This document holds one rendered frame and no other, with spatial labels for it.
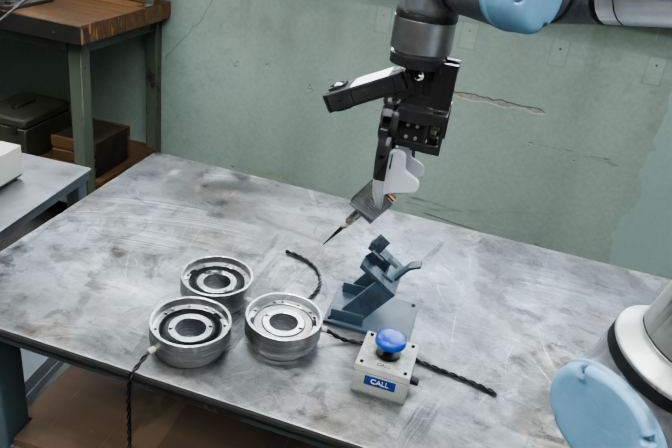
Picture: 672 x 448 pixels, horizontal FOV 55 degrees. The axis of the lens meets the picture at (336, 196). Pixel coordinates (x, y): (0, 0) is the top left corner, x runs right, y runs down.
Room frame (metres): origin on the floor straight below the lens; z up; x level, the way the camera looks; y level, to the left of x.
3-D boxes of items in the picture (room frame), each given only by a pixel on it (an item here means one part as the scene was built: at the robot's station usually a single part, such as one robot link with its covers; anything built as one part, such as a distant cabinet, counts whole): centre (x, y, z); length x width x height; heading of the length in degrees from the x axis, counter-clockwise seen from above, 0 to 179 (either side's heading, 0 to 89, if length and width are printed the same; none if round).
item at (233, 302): (0.78, 0.15, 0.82); 0.10 x 0.10 x 0.04
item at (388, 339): (0.65, -0.10, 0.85); 0.04 x 0.04 x 0.05
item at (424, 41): (0.79, -0.08, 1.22); 0.08 x 0.08 x 0.05
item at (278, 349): (0.71, 0.05, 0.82); 0.10 x 0.10 x 0.04
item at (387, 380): (0.65, -0.10, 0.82); 0.08 x 0.07 x 0.05; 77
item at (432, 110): (0.79, -0.08, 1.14); 0.09 x 0.08 x 0.12; 79
